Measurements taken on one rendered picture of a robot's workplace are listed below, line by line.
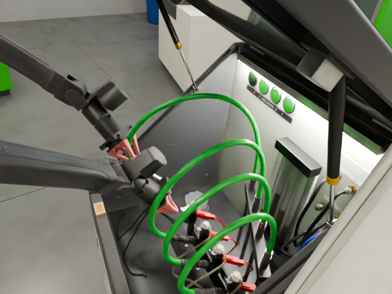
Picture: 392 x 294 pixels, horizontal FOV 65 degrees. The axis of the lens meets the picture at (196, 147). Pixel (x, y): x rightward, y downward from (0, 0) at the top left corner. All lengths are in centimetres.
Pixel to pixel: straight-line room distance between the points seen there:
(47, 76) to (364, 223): 74
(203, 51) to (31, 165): 327
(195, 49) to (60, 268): 256
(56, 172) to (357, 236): 48
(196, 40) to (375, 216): 324
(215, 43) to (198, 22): 33
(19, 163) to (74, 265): 170
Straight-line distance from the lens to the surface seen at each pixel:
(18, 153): 51
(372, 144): 70
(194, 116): 111
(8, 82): 409
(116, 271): 96
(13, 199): 268
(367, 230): 52
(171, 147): 115
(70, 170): 58
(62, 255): 223
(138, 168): 74
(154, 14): 691
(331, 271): 58
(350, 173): 79
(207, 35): 364
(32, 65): 86
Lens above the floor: 176
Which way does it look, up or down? 36 degrees down
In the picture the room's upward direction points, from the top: 6 degrees clockwise
